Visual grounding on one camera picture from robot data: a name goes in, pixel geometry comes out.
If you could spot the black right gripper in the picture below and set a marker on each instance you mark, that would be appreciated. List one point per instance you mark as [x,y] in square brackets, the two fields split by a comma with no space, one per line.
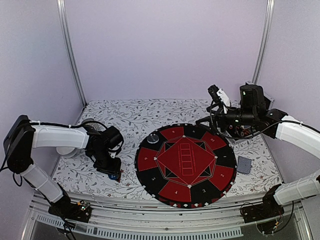
[207,118]

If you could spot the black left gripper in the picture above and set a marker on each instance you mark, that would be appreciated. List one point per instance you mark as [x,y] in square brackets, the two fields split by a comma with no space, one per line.
[113,170]

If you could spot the blue small blind button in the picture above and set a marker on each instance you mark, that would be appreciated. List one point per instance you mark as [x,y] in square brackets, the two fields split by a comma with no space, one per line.
[113,177]

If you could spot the black dealer button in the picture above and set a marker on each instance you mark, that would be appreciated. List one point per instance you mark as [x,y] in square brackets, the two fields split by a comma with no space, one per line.
[152,138]

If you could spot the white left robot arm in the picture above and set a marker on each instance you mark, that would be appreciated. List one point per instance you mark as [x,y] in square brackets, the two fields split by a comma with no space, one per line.
[26,136]

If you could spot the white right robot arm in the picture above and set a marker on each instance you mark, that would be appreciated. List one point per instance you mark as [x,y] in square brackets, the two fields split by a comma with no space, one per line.
[293,162]

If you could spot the striped ceramic mug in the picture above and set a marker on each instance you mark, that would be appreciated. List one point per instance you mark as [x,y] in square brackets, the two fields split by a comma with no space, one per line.
[91,122]

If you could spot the aluminium poker chip case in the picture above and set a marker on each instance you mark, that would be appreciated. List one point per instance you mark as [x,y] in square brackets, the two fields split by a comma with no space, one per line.
[238,133]

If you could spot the triangular red black token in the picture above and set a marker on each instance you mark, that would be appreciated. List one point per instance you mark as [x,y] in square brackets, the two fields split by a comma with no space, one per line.
[120,175]

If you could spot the white round dish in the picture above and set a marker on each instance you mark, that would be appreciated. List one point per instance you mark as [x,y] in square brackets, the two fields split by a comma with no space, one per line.
[66,152]

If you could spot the round red black poker mat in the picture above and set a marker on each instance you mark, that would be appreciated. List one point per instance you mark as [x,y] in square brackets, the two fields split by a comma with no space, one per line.
[189,167]

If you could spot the blue playing card deck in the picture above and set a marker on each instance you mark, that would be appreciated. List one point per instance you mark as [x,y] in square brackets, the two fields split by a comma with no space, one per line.
[244,165]

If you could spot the floral patterned tablecloth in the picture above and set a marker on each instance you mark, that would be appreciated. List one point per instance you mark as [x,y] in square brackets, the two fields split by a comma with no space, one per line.
[136,119]

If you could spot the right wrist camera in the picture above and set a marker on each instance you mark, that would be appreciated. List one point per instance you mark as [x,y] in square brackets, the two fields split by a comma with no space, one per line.
[219,97]

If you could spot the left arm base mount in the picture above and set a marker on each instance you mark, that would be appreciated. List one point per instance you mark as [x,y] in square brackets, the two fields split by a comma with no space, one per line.
[80,211]

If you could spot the aluminium front rail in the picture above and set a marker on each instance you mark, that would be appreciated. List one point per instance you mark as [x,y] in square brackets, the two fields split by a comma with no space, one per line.
[141,217]

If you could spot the right aluminium frame post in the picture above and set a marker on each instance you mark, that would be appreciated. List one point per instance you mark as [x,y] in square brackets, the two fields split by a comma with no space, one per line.
[270,4]

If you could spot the aluminium frame post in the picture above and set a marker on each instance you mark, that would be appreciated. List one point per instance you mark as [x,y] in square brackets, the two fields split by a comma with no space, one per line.
[270,4]
[61,8]

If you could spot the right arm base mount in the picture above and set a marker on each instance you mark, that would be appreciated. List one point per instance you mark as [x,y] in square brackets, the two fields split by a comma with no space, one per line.
[268,217]

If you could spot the left aluminium frame post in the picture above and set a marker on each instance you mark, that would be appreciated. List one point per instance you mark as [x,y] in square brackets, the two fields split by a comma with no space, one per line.
[61,8]

